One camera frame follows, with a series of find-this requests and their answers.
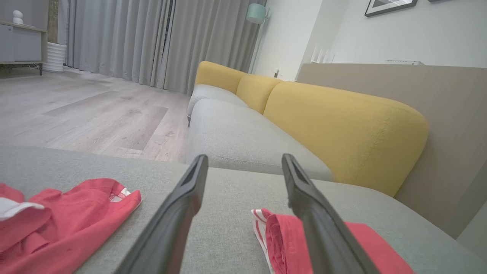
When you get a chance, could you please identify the medium grey sofa seat cushion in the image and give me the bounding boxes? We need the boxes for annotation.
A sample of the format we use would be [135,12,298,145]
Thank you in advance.
[186,98,335,182]

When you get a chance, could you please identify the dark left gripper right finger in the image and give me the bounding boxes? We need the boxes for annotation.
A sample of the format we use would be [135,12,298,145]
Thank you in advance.
[282,153,381,274]

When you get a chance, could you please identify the large grey sofa seat cushion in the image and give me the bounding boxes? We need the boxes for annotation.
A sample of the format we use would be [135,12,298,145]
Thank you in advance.
[0,147,487,274]

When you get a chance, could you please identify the large yellow sofa back cushion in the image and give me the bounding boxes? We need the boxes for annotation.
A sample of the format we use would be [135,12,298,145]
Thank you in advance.
[263,81,430,198]

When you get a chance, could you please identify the white upright object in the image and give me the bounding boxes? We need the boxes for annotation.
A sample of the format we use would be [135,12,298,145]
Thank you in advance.
[310,46,335,64]

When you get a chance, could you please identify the red Bulls 23 jersey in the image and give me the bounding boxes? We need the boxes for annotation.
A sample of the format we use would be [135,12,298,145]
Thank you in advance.
[250,208,414,274]

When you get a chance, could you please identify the grey wooden sideboard cabinet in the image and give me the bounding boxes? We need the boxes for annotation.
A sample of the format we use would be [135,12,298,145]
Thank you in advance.
[0,21,48,76]

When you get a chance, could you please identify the small grey sofa seat cushion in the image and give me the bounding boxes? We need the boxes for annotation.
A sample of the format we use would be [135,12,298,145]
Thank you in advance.
[186,84,250,126]

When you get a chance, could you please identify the grey curtain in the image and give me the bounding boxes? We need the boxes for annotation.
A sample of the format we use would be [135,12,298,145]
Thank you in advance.
[164,0,267,96]
[65,0,175,90]

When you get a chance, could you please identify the medium yellow sofa back cushion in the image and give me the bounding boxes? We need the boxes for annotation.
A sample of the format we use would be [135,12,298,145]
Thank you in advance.
[235,73,284,115]

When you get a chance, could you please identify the white ribbed cylinder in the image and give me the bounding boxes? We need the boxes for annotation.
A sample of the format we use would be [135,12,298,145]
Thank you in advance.
[42,42,67,73]

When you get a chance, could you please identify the floor lamp with teal shade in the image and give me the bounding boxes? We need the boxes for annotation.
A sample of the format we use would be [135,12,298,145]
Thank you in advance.
[245,3,271,75]

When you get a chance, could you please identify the beige wooden partition panel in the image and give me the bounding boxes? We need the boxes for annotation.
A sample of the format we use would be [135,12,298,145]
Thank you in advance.
[296,63,487,239]

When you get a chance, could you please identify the dark framed wall picture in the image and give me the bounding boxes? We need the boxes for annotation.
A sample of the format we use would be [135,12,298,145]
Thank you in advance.
[364,0,418,18]

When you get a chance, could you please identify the red shorts with white stripe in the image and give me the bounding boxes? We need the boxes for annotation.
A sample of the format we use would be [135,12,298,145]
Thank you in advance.
[0,178,142,274]

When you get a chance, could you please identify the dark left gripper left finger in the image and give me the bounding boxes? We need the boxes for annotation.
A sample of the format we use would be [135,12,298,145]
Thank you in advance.
[114,154,209,274]

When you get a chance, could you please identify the small yellow sofa back cushion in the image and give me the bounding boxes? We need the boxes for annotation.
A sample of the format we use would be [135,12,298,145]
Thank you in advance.
[194,61,248,95]

